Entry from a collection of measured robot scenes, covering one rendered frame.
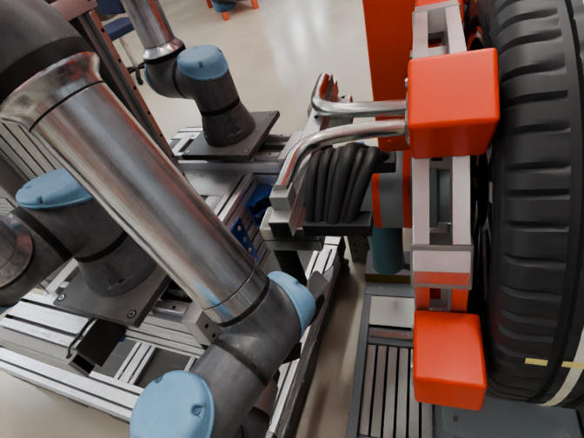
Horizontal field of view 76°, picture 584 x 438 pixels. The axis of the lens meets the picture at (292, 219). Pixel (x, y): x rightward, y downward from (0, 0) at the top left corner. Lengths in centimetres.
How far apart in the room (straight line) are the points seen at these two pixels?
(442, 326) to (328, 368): 100
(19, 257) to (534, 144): 65
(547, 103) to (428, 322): 27
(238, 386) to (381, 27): 81
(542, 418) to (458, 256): 79
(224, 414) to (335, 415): 102
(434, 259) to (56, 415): 171
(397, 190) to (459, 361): 29
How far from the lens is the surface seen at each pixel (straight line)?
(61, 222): 70
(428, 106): 37
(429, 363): 48
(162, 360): 147
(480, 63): 39
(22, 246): 67
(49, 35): 36
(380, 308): 147
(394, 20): 97
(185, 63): 101
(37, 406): 202
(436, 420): 123
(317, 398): 144
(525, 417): 118
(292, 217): 52
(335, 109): 67
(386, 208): 66
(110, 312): 79
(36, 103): 36
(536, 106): 41
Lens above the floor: 132
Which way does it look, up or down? 42 degrees down
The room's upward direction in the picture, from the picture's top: 19 degrees counter-clockwise
